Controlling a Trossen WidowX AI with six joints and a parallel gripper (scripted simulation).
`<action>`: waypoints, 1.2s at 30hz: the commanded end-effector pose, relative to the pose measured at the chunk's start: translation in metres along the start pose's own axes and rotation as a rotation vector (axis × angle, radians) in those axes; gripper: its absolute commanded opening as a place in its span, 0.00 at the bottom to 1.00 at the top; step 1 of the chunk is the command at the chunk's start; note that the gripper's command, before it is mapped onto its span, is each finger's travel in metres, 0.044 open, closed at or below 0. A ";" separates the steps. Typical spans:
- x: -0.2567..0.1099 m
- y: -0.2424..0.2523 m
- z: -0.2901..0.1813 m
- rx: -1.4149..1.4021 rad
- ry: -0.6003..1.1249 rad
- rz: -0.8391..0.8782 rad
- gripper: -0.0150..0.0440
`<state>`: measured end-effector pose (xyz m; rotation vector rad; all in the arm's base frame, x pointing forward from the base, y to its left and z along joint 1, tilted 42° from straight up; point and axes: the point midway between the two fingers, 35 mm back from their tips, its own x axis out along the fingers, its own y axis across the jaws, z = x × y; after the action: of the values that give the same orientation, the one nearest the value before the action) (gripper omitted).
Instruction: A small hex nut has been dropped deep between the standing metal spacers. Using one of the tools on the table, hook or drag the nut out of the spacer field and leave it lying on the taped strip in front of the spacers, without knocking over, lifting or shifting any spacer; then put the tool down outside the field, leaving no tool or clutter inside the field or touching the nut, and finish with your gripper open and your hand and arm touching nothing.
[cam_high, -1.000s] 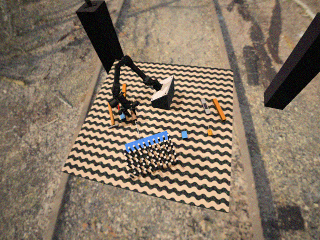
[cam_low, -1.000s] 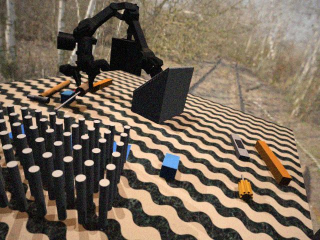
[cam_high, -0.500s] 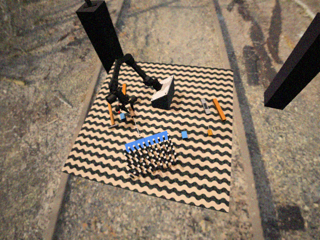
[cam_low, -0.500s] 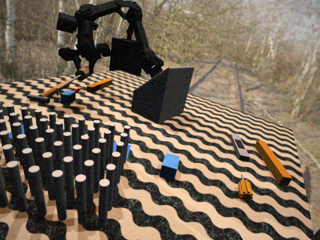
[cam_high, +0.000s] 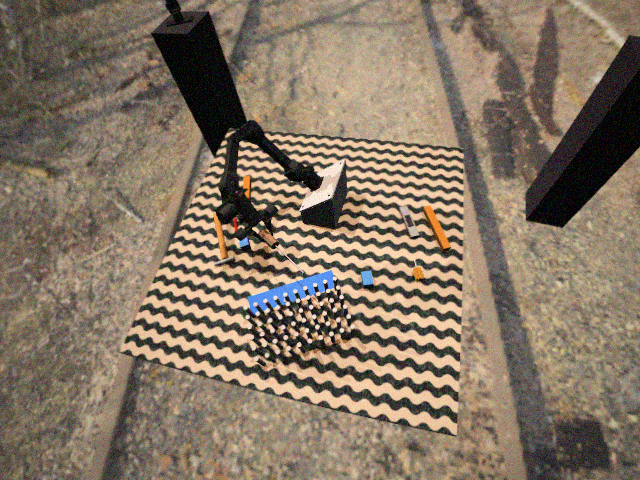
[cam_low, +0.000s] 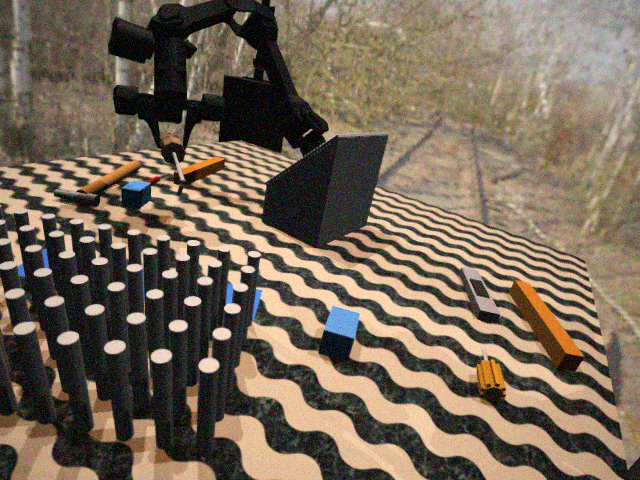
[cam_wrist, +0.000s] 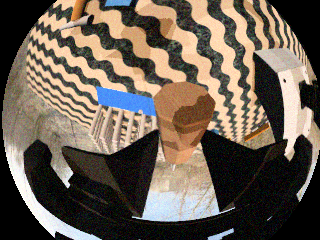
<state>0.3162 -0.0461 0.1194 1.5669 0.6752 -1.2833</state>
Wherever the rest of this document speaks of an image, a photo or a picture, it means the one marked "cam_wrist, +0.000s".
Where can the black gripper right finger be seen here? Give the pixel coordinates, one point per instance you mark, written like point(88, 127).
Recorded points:
point(233, 167)

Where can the blue flat strip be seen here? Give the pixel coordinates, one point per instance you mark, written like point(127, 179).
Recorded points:
point(125, 100)

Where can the orange and grey hammer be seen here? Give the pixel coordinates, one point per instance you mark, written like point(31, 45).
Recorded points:
point(78, 17)

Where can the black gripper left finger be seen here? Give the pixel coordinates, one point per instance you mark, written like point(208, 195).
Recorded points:
point(128, 171)

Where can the orange rectangular bar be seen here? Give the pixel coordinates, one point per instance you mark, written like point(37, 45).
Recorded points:
point(257, 132)

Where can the blue cube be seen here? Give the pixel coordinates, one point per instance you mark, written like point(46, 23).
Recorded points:
point(215, 130)
point(121, 3)

